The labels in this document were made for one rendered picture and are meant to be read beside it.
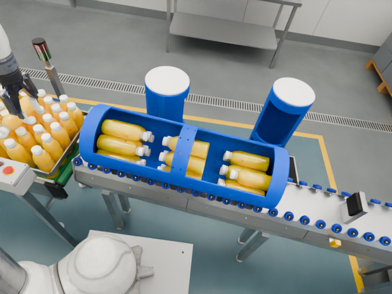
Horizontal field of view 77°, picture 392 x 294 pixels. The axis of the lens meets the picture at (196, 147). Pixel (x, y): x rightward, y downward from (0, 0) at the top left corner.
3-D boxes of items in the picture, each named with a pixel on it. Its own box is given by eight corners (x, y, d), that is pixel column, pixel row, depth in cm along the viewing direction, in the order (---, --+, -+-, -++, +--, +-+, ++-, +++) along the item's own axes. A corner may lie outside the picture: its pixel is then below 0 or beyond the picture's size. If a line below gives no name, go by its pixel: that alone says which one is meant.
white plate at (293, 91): (272, 74, 170) (271, 75, 171) (275, 101, 153) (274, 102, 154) (311, 80, 170) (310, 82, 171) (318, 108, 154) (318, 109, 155)
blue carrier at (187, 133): (266, 220, 113) (291, 187, 92) (86, 174, 118) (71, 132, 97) (267, 172, 132) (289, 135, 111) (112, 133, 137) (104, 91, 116)
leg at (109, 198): (122, 230, 197) (108, 196, 147) (115, 228, 197) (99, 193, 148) (125, 223, 201) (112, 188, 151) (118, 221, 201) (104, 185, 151)
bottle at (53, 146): (55, 154, 129) (41, 132, 114) (69, 156, 130) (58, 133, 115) (51, 166, 125) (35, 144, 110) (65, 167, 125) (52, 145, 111)
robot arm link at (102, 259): (146, 280, 79) (141, 265, 61) (88, 319, 71) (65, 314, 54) (125, 237, 86) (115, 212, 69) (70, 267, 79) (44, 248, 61)
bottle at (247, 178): (276, 193, 104) (233, 182, 105) (272, 192, 111) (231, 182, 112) (280, 177, 105) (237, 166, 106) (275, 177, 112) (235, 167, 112)
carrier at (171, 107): (162, 177, 213) (187, 161, 226) (162, 102, 143) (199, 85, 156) (143, 156, 224) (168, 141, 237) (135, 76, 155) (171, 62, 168)
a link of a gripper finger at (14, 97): (17, 84, 87) (14, 86, 86) (24, 113, 93) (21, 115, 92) (7, 82, 87) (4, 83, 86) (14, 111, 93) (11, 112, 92)
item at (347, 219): (347, 224, 120) (368, 212, 108) (339, 222, 121) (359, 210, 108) (345, 206, 126) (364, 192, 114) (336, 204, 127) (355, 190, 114)
